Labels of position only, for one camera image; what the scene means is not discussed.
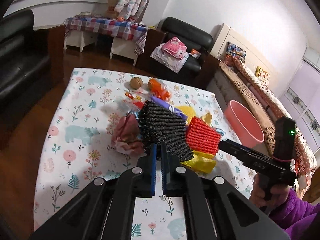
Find black mesh scrubber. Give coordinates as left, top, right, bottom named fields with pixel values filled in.
left=137, top=101, right=194, bottom=161

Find orange plastic wrapper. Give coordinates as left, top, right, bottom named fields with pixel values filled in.
left=148, top=78, right=171, bottom=101

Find purple fleece sleeve forearm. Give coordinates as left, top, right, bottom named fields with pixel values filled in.
left=269, top=190, right=319, bottom=239

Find right hand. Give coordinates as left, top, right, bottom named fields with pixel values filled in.
left=248, top=173, right=292, bottom=209

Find orange rolled quilt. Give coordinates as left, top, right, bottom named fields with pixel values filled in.
left=234, top=59, right=317, bottom=180

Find red mesh scrubber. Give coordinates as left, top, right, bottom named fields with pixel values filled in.
left=185, top=117, right=221, bottom=155

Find pink plastic bucket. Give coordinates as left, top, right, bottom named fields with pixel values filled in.
left=224, top=100, right=265, bottom=148

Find yellow mesh scrubber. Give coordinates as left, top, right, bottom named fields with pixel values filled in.
left=176, top=106, right=197, bottom=124

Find red snack wrapper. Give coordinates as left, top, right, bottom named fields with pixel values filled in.
left=124, top=92, right=144, bottom=111

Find lilac wardrobe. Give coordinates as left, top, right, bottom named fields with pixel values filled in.
left=280, top=48, right=320, bottom=152

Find floral bear tablecloth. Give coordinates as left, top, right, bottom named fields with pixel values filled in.
left=34, top=68, right=255, bottom=239

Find walnut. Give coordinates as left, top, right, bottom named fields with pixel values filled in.
left=130, top=77, right=144, bottom=90

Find yellow floral pillow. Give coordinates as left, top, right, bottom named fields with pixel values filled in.
left=255, top=67, right=270, bottom=87

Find black leather armchair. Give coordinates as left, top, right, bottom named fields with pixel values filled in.
left=136, top=17, right=217, bottom=89

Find white folded cloth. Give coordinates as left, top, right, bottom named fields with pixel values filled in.
left=150, top=46, right=190, bottom=73

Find bed with brown blanket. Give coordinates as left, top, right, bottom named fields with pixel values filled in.
left=207, top=23, right=318, bottom=201

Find pink folded clothes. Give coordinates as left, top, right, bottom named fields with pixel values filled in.
left=161, top=37, right=187, bottom=60

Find colourful patterned pillow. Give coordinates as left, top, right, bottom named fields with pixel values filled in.
left=225, top=42, right=247, bottom=67

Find plaid covered side table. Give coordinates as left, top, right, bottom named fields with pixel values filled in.
left=64, top=17, right=148, bottom=63

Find black leather sofa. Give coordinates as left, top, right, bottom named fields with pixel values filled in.
left=1, top=9, right=65, bottom=120

